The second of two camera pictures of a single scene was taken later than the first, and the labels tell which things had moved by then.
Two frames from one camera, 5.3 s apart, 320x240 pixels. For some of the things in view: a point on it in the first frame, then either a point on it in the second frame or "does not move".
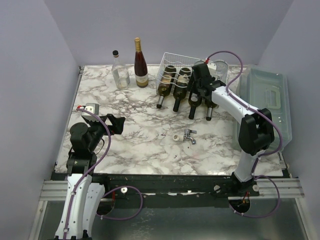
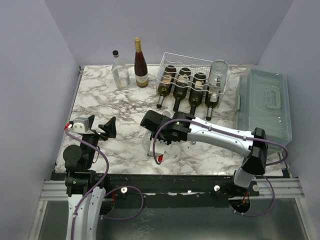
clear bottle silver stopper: (199, 62) -> (146, 139)
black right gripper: (197, 81) -> (152, 121)
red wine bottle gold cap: (140, 69) does not move
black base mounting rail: (220, 184) does not move
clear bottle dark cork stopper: (120, 73) does not move
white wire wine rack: (174, 73) does not move
